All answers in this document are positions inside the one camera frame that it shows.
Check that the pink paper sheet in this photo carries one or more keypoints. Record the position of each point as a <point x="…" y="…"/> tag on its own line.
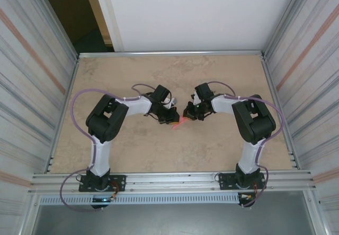
<point x="181" y="124"/>

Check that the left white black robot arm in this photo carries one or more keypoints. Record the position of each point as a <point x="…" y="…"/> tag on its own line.
<point x="99" y="158"/>

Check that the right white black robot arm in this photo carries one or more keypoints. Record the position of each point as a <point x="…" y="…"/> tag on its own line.
<point x="249" y="158"/>

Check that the small circuit board green light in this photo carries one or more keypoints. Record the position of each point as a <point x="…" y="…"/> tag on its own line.
<point x="102" y="199"/>

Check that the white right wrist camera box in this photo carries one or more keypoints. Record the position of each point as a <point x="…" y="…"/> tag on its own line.
<point x="196" y="98"/>

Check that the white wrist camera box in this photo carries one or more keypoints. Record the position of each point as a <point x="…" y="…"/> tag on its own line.
<point x="170" y="102"/>
<point x="196" y="98"/>

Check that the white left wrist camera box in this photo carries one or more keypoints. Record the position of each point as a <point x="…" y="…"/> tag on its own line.
<point x="170" y="102"/>

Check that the aluminium table end rail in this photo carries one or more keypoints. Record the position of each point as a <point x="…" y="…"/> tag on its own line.
<point x="172" y="54"/>

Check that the wide aluminium mounting rail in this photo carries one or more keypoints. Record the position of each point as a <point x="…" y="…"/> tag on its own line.
<point x="172" y="182"/>

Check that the aluminium table side rail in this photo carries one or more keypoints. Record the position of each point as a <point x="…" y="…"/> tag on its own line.
<point x="268" y="73"/>
<point x="73" y="73"/>

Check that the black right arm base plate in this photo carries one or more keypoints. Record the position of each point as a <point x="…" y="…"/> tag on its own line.
<point x="225" y="182"/>

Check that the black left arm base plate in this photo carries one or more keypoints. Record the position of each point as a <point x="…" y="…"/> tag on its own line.
<point x="119" y="182"/>

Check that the ribbed translucent enclosure panel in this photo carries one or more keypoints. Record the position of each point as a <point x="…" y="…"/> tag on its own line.
<point x="26" y="100"/>
<point x="312" y="100"/>

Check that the white door frame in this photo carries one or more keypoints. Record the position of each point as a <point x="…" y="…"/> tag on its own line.
<point x="106" y="15"/>

